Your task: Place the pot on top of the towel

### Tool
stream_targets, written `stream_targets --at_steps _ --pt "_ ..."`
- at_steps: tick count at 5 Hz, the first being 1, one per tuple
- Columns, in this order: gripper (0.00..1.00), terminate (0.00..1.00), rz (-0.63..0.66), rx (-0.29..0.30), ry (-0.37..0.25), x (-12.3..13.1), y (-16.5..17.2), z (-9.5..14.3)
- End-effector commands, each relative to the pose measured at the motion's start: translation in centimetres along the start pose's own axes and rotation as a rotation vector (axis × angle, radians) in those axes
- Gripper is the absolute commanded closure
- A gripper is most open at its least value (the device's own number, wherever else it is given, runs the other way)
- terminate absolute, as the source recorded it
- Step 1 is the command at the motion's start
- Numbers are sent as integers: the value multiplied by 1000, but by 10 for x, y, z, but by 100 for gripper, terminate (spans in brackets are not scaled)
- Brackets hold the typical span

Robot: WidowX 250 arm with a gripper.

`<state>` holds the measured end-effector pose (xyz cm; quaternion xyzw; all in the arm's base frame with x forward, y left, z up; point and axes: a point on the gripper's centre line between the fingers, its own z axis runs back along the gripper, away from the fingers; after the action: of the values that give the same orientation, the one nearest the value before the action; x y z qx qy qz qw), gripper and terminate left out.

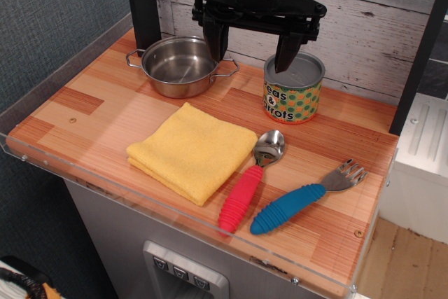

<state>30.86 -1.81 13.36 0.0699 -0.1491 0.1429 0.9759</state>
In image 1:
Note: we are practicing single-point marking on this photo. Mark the grey toy fridge cabinet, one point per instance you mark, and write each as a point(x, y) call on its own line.
point(152, 251)

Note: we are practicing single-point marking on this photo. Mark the clear acrylic guard rail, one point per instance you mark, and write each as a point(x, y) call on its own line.
point(78, 123)

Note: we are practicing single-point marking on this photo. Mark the black post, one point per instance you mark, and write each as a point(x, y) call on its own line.
point(145, 21)
point(423, 53)

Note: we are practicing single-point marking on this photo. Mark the black right post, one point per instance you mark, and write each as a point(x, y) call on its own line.
point(423, 53)

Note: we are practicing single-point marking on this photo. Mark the white toy cabinet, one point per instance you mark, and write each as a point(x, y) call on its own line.
point(415, 193)

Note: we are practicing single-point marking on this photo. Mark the black left post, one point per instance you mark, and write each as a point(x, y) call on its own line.
point(145, 21)

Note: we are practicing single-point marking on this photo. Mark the peas and carrots can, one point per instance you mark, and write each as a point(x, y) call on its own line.
point(292, 97)

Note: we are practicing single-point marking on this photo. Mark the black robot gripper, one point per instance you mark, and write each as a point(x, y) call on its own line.
point(290, 19)

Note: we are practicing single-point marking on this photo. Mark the red handled spoon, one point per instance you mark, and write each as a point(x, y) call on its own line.
point(268, 150)

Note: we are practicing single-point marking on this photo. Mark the folded yellow towel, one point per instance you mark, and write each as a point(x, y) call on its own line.
point(193, 153)

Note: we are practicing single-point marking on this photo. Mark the small stainless steel pot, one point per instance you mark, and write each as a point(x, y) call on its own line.
point(179, 67)

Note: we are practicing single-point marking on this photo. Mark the blue handled fork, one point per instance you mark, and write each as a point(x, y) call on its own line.
point(281, 210)

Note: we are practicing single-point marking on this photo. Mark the black orange object corner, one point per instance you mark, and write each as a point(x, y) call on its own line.
point(19, 279)

